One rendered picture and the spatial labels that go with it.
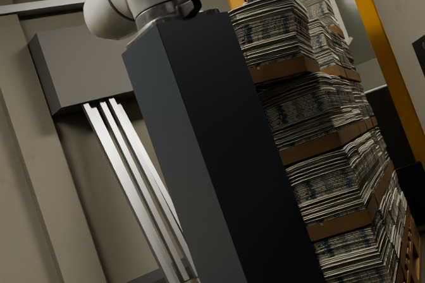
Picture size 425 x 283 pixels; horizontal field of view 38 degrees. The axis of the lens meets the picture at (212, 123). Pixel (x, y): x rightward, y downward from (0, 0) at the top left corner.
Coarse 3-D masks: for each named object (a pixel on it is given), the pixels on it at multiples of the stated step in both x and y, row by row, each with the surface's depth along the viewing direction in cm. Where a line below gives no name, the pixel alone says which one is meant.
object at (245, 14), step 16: (272, 0) 173; (288, 0) 171; (240, 16) 175; (256, 16) 174; (272, 16) 173; (288, 16) 171; (304, 16) 189; (256, 32) 174; (272, 32) 172; (288, 32) 172; (304, 32) 185; (256, 48) 174; (272, 48) 172; (288, 48) 171; (304, 48) 178; (256, 64) 174; (272, 80) 174; (288, 80) 182
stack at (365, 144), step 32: (288, 96) 176; (320, 96) 173; (352, 96) 252; (288, 128) 176; (320, 128) 173; (320, 160) 174; (352, 160) 180; (384, 160) 271; (320, 192) 175; (352, 192) 172; (384, 192) 233; (384, 224) 198; (320, 256) 176; (352, 256) 172; (384, 256) 176; (416, 256) 263
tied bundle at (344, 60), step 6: (330, 30) 259; (330, 36) 258; (336, 36) 273; (336, 42) 267; (336, 48) 260; (342, 48) 283; (342, 54) 274; (342, 60) 261; (348, 60) 282; (342, 66) 256; (348, 66) 273; (348, 78) 260
